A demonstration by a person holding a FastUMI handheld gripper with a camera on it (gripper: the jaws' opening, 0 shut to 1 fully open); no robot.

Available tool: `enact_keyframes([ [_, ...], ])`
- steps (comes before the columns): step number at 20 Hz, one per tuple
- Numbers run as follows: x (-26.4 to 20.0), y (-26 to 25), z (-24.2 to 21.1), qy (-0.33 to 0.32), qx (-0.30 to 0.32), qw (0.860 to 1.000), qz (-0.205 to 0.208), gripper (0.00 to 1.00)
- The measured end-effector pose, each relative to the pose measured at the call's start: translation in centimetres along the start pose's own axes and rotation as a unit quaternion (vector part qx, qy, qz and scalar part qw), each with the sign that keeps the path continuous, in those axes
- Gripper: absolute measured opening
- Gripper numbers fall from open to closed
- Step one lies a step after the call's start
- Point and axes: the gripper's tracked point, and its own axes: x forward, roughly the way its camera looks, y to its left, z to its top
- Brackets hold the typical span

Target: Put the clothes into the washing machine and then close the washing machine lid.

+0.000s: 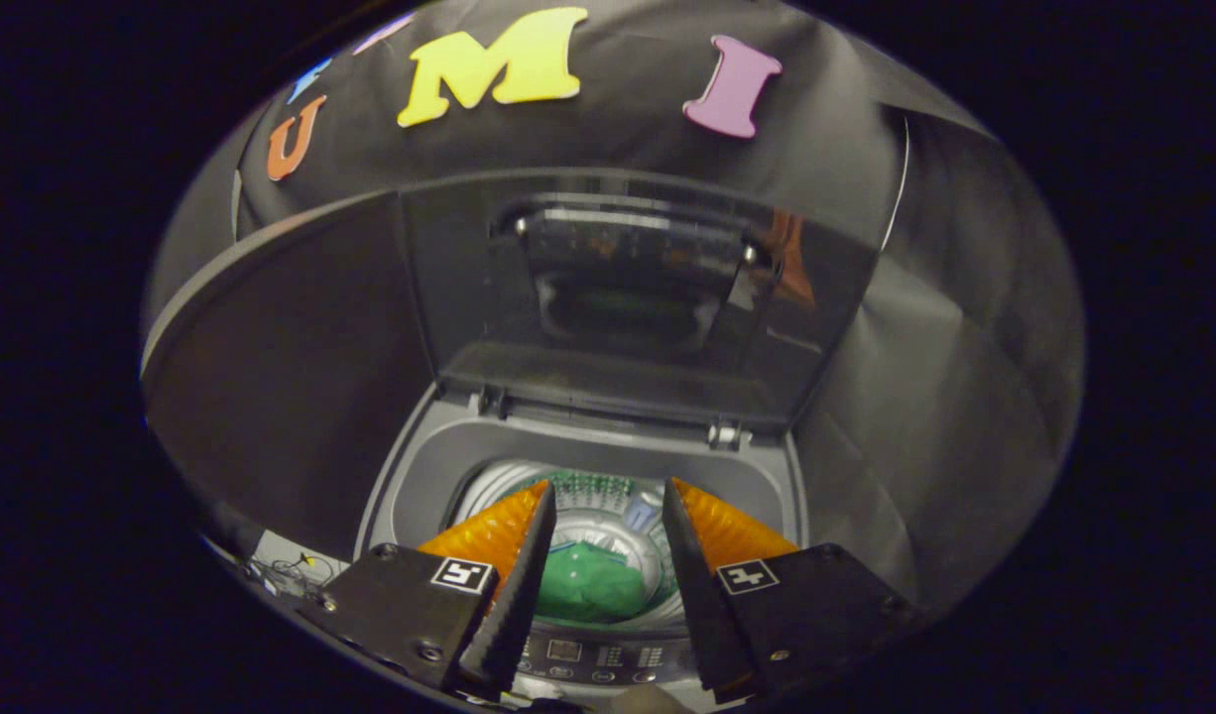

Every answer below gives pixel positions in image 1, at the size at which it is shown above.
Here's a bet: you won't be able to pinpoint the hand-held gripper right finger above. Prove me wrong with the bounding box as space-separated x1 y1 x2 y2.
663 477 912 703

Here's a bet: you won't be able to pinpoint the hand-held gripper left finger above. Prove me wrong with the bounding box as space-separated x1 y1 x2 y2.
310 480 557 695

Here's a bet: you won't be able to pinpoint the green polo shirt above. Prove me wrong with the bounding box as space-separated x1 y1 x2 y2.
537 540 659 626

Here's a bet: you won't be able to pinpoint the grey washing machine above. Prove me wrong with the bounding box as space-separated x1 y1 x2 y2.
353 382 812 711

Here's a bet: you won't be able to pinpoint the dark washing machine lid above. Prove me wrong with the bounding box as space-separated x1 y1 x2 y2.
398 169 882 434

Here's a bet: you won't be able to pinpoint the beige cabinet with dark top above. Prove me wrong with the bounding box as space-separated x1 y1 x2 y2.
142 188 442 568

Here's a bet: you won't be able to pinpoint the thin black floor cables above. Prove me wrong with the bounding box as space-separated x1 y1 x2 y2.
243 550 337 602

